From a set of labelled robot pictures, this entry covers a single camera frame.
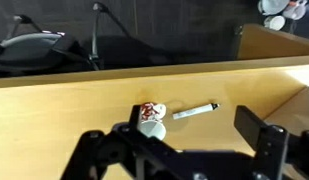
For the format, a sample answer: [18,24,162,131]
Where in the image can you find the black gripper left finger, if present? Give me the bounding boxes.
[60,104,175,180]

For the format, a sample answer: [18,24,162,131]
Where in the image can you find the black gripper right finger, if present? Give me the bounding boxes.
[233,105,309,180]

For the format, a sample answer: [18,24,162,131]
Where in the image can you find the white marker black cap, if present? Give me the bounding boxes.
[172,102,221,121]

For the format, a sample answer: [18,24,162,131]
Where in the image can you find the red white patterned mug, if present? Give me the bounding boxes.
[137,101,168,141]

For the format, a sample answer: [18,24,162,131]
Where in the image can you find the light wooden office desk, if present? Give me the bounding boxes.
[233,23,309,62]

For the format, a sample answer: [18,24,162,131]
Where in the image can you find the grey backed office chair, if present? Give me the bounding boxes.
[0,14,102,78]

